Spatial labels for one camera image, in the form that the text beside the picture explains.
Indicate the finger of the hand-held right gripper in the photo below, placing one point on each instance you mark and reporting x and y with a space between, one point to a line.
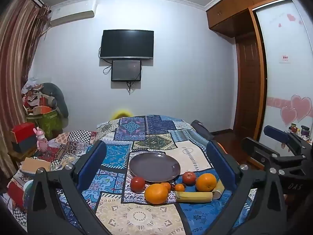
256 149
275 133

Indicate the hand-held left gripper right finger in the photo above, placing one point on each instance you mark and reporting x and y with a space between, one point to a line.
220 162

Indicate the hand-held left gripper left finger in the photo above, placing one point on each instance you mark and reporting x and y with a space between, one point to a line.
94 160

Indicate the large orange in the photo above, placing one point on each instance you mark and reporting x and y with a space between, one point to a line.
206 182
156 193

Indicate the corn cob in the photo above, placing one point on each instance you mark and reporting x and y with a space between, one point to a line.
218 190
194 196

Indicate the red tomato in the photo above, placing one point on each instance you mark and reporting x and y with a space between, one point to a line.
189 178
137 184

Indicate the small tangerine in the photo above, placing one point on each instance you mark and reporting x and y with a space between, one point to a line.
167 185
180 187

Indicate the dark brown plate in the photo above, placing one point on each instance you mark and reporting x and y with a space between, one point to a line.
154 166

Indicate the dark jar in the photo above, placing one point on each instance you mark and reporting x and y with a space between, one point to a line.
305 130

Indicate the dark pillow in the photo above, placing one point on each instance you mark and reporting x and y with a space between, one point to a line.
201 128

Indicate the white heart-patterned sliding door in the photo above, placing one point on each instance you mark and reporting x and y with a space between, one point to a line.
281 90

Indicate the dark red date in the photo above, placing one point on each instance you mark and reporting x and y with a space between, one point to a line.
173 187

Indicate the yellow round object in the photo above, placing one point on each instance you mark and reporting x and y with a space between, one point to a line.
121 113

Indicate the wooden door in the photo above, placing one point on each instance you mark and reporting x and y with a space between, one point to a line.
248 85

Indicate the pink rabbit toy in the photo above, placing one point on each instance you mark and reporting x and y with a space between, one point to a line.
42 139

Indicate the cardboard box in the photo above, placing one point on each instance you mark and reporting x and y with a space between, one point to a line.
36 165

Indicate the patchwork blanket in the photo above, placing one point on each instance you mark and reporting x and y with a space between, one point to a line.
137 215

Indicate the black box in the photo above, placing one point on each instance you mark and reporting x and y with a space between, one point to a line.
24 145

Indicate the grey plush toy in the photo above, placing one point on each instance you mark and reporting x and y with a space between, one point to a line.
58 98

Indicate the small red label sticker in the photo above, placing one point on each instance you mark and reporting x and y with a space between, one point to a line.
285 59

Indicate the red box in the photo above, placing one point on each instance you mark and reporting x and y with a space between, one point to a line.
23 131

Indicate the pile of household clutter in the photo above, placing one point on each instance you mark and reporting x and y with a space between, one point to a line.
34 95

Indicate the wooden overhead cabinet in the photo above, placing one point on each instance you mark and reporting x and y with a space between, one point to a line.
232 12

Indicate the striped brown curtain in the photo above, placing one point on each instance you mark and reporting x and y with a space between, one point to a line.
14 53

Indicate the white air conditioner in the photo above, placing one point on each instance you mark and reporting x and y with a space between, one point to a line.
71 17

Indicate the small wall-mounted monitor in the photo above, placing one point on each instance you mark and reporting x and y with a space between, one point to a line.
126 70

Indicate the wall-mounted black television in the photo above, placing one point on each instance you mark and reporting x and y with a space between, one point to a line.
127 44

